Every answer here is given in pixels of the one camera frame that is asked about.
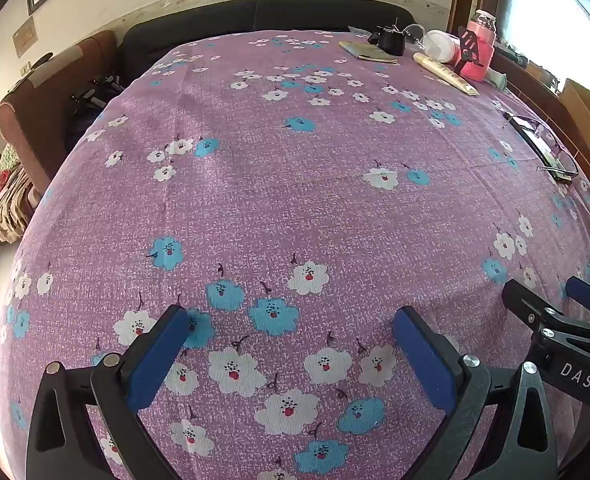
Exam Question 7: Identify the eyeglasses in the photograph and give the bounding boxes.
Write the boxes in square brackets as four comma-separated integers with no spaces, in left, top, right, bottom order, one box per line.
[502,111,580,176]

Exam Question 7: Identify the clear plastic cup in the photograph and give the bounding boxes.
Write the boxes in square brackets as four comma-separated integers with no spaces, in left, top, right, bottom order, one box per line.
[405,24,462,64]

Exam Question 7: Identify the cream tube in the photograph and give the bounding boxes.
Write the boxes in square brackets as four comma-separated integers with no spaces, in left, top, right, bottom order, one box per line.
[413,52,480,97]

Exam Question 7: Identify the pink sleeved bottle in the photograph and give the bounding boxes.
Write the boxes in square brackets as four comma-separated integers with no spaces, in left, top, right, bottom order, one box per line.
[457,9,498,83]

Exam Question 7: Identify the patterned folded blanket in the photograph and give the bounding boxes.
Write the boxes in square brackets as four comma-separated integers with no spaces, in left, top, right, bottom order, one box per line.
[0,142,41,248]

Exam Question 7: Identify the brown wooden partition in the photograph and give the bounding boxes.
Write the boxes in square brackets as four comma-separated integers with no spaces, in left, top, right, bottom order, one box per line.
[447,0,590,211]

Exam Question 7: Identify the brown armchair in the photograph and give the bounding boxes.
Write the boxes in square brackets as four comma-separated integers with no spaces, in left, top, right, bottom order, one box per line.
[0,30,121,196]

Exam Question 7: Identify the black sofa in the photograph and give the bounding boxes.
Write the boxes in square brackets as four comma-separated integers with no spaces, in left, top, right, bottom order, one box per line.
[116,0,426,86]

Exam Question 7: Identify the black metal frame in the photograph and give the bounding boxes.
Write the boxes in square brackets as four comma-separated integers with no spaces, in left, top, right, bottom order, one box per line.
[68,74,126,133]

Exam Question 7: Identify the pale green cloth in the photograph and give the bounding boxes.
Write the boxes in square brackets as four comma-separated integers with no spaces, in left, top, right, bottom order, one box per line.
[485,67,510,92]

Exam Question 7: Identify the grey booklet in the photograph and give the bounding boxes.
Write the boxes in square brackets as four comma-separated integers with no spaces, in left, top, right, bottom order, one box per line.
[338,40,398,65]

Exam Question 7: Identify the black phone stand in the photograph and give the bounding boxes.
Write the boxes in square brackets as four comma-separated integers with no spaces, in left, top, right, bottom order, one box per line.
[452,26,486,72]

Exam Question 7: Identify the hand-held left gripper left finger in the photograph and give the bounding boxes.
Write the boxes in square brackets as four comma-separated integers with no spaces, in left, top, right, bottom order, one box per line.
[25,304,192,480]

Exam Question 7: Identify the wall plaque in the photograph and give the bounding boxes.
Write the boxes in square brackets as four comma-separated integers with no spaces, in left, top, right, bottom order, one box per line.
[12,17,38,58]

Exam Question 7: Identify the purple floral tablecloth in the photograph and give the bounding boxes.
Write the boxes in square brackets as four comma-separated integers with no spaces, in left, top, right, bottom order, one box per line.
[0,30,590,480]

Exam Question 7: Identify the black smartphone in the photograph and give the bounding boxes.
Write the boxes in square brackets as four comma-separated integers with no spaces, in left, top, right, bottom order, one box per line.
[505,115,576,183]

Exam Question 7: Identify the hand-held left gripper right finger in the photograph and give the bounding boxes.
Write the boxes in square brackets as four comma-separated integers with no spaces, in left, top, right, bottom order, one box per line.
[392,305,560,480]

